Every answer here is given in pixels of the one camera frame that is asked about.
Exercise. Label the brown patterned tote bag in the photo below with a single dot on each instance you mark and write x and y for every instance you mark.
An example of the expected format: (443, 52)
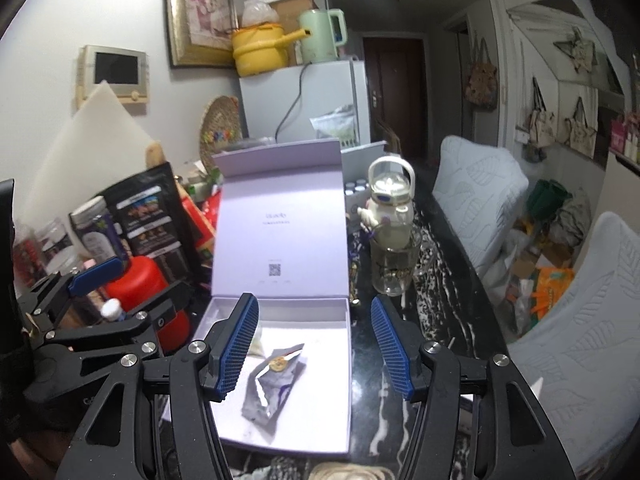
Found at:
(481, 85)

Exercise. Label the green bag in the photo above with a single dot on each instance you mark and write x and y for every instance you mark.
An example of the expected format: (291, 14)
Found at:
(547, 200)

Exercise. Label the gold framed picture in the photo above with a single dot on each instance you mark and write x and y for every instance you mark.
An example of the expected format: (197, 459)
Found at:
(205, 10)

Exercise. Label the orange bag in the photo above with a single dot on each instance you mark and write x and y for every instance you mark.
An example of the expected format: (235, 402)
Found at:
(552, 290)

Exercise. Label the white fridge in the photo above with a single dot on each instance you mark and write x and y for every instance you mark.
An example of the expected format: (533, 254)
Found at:
(325, 90)

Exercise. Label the red canister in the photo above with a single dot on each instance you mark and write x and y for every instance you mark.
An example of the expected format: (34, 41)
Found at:
(140, 280)

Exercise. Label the clear jar with red contents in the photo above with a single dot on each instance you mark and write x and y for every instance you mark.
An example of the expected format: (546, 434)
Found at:
(25, 265)

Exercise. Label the dark wooden door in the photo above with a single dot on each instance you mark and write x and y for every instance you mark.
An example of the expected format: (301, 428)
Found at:
(395, 90)

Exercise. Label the wall intercom panel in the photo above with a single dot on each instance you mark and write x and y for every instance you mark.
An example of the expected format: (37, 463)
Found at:
(115, 67)

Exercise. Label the red packet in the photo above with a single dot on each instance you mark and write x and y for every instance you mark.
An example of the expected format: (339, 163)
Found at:
(202, 225)

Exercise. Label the clear glass cup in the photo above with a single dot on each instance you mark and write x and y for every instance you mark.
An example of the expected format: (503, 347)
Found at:
(395, 272)

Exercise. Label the white blue patterned bottle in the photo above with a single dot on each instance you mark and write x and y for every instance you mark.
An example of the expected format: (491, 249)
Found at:
(111, 309)

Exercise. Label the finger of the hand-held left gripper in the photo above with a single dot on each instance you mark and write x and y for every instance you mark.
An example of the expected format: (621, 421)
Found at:
(95, 275)
(150, 317)

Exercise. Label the white foam board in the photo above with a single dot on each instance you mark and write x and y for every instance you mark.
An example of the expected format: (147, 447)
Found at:
(95, 145)

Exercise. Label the round woven tray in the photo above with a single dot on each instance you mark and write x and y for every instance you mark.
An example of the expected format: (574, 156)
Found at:
(220, 120)

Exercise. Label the green printed packet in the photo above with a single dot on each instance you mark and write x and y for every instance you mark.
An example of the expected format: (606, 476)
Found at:
(335, 127)

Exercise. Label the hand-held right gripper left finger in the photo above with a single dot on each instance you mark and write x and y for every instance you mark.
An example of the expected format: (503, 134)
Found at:
(235, 347)

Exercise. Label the green electric kettle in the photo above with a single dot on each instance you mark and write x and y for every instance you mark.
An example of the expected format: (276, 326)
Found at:
(317, 40)

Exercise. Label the silver foil packet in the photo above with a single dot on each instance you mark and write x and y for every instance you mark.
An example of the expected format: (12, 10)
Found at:
(270, 390)

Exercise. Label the lilac gift box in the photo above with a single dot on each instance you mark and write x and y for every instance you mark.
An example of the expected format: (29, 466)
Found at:
(280, 200)

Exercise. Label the grey cloth pile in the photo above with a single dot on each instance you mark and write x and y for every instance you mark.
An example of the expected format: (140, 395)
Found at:
(575, 220)

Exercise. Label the black white knit cloth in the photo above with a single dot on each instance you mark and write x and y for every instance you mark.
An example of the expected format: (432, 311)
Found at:
(280, 467)

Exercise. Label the star shaped wall decoration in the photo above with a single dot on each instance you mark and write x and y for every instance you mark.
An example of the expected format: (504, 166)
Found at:
(577, 52)

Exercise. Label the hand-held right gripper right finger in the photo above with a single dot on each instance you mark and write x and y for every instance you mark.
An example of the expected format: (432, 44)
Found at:
(395, 352)

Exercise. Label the clear plastic jar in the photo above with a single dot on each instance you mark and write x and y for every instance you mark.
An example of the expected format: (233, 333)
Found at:
(55, 237)

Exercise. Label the beige tote bag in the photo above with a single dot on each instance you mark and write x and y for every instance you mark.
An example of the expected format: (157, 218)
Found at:
(541, 125)
(581, 132)

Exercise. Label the clear plastic bag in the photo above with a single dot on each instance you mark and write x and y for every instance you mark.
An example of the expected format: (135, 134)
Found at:
(260, 12)

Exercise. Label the white quilted chair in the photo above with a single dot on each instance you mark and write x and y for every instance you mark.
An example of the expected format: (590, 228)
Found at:
(590, 335)
(475, 195)

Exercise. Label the black snack bag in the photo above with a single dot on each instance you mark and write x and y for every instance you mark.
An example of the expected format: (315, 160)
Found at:
(145, 210)

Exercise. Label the cardboard box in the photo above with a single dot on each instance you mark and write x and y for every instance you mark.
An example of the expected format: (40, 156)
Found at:
(295, 10)

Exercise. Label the white storage box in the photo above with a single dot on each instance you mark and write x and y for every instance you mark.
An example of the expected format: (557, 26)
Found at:
(360, 160)

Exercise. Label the yellow enamel pot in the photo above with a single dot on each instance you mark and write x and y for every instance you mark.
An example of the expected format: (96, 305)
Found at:
(255, 55)

